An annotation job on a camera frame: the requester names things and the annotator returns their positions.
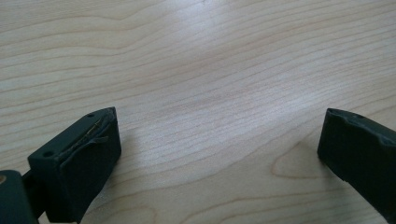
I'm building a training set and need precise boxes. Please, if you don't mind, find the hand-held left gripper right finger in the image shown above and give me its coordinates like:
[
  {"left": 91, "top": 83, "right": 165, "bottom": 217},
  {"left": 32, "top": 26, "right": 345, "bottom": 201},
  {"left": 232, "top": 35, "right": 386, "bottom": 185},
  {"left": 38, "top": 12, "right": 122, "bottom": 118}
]
[{"left": 317, "top": 107, "right": 396, "bottom": 224}]

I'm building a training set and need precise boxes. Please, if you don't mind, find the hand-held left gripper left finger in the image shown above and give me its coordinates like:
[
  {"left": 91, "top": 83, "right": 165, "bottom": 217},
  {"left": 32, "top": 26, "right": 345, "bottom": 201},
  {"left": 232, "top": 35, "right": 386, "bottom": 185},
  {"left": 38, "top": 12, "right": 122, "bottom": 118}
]
[{"left": 27, "top": 106, "right": 122, "bottom": 224}]

